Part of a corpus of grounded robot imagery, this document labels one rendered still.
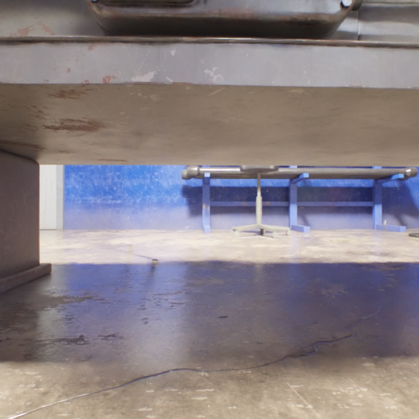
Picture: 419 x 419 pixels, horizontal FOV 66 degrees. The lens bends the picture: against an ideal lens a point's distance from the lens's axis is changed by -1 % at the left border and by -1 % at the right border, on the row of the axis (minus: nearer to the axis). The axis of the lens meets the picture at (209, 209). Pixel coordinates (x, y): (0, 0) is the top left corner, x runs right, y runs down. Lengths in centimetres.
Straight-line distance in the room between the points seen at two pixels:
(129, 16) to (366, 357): 62
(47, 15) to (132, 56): 31
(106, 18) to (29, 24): 26
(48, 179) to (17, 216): 306
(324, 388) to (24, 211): 99
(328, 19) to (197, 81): 22
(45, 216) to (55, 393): 377
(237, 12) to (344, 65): 17
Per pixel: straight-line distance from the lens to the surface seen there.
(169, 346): 59
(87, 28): 75
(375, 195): 426
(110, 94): 54
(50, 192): 419
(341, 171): 371
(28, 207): 122
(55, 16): 79
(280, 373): 51
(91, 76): 52
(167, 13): 54
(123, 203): 396
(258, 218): 293
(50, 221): 418
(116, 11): 55
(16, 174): 116
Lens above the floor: 23
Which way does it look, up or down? level
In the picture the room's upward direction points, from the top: straight up
